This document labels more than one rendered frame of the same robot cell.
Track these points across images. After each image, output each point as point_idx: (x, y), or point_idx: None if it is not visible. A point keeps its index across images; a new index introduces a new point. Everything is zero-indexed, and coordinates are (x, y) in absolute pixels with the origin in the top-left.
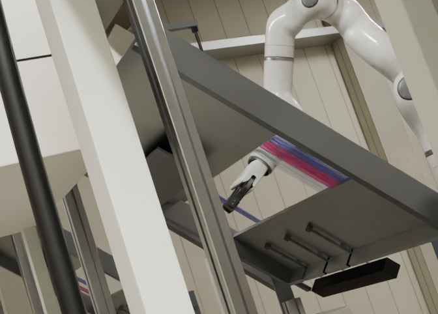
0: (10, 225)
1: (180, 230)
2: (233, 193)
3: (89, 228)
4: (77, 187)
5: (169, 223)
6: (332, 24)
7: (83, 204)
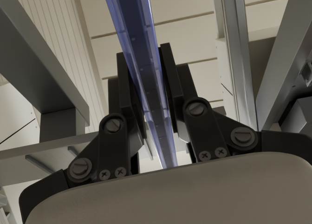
0: (277, 32)
1: (55, 56)
2: (139, 172)
3: (246, 31)
4: (252, 80)
5: (71, 82)
6: None
7: (250, 61)
